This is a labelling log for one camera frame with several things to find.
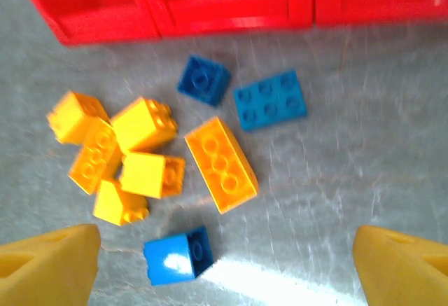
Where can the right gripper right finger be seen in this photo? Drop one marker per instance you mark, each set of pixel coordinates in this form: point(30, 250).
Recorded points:
point(402, 271)

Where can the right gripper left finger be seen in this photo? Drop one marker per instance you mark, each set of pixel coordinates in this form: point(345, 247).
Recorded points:
point(45, 271)

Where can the blue lego plate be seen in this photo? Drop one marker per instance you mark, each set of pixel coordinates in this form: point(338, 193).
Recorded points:
point(269, 101)

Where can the dark blue lego brick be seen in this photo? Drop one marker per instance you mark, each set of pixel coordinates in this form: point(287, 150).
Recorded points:
point(204, 80)

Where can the long yellow lego brick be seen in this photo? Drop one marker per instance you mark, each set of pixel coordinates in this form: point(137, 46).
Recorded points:
point(220, 164)

